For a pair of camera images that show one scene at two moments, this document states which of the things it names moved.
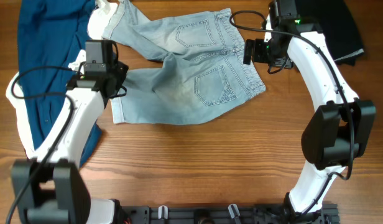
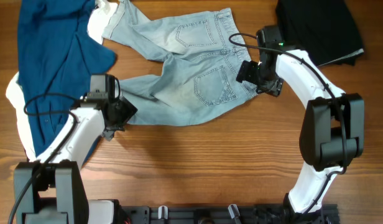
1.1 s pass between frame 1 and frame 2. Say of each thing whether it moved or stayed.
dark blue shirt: stayed
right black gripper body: moved
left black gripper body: moved
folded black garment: stayed
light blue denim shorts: stayed
